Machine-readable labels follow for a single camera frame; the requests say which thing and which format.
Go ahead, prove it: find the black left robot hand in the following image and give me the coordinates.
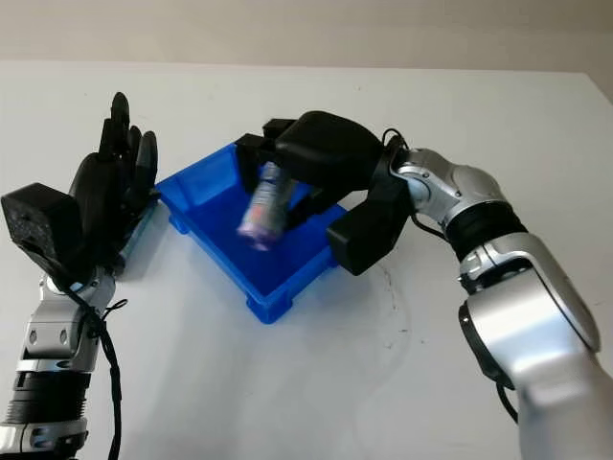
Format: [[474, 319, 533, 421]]
[[69, 91, 162, 280]]

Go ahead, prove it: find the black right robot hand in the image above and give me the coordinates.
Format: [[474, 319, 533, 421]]
[[234, 110, 385, 230]]

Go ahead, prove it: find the green printed carton box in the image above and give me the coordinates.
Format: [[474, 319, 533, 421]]
[[118, 205, 158, 270]]

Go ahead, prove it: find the silver cylindrical can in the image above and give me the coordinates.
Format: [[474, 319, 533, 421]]
[[237, 161, 296, 253]]

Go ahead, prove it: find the blue plastic tray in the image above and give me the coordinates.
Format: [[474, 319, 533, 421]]
[[155, 142, 349, 326]]

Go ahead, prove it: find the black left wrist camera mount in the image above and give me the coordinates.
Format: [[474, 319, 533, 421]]
[[0, 182, 86, 294]]

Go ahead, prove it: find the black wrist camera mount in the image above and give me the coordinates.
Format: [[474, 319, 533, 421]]
[[326, 155, 414, 277], [0, 182, 86, 294]]

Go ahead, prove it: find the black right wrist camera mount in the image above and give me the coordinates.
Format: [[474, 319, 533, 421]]
[[326, 155, 414, 277]]

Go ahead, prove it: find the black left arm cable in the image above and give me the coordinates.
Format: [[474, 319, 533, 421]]
[[69, 282, 129, 460]]

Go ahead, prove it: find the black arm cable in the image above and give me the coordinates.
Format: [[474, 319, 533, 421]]
[[381, 126, 522, 426], [69, 282, 129, 460]]

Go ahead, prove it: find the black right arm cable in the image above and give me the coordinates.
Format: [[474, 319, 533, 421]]
[[381, 126, 522, 426]]

